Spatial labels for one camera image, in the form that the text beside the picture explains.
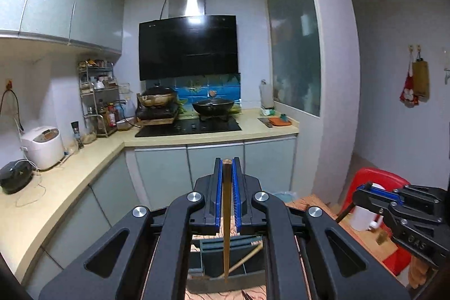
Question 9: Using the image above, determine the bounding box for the light wooden chopstick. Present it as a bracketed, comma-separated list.
[222, 159, 233, 283]
[228, 244, 264, 274]

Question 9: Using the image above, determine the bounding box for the black countertop appliance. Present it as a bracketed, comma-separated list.
[0, 160, 35, 195]

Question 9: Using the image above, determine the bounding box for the white plastic bottle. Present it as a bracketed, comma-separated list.
[259, 79, 275, 110]

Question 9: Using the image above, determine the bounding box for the black portable cooker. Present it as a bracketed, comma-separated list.
[135, 105, 180, 127]

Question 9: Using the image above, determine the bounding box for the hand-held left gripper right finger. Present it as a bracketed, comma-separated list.
[232, 157, 412, 300]

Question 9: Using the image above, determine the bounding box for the black wok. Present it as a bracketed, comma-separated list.
[192, 91, 235, 118]

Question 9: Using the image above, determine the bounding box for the frosted glass window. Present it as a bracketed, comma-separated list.
[265, 0, 322, 118]

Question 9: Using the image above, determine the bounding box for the red plastic chair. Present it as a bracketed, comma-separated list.
[343, 168, 412, 276]

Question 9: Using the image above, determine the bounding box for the golden frying pan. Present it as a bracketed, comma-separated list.
[137, 85, 178, 107]

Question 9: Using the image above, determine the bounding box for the blue backsplash picture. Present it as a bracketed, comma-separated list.
[146, 73, 242, 114]

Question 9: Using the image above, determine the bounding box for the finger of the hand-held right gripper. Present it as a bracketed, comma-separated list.
[358, 181, 411, 197]
[352, 188, 392, 217]

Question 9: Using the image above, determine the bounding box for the black power cable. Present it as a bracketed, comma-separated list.
[0, 88, 25, 132]

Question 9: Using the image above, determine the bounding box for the black glass hob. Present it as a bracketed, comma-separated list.
[134, 117, 243, 138]

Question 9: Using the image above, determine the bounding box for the dark grey utensil holder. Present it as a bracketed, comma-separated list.
[188, 235, 268, 290]

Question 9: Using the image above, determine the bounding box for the metal spice rack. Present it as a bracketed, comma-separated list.
[78, 59, 120, 138]

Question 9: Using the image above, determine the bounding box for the beige kitchen countertop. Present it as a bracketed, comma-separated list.
[0, 108, 300, 283]

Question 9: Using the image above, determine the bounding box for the orange tray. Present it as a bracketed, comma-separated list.
[270, 114, 292, 128]

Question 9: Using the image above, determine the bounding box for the white rice cooker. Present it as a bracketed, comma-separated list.
[20, 126, 66, 170]

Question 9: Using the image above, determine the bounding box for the black pepper grinder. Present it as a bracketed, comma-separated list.
[70, 121, 85, 150]

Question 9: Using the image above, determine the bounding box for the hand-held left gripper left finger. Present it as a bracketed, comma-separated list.
[39, 157, 226, 300]

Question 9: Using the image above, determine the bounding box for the white electric kettle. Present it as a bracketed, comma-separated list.
[350, 182, 384, 232]

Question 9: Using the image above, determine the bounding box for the red hanging cloth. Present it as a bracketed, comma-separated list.
[399, 59, 420, 107]

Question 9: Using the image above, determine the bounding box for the black range hood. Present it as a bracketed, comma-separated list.
[139, 0, 240, 82]

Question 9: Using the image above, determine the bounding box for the grey lower kitchen cabinet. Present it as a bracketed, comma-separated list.
[24, 136, 299, 300]

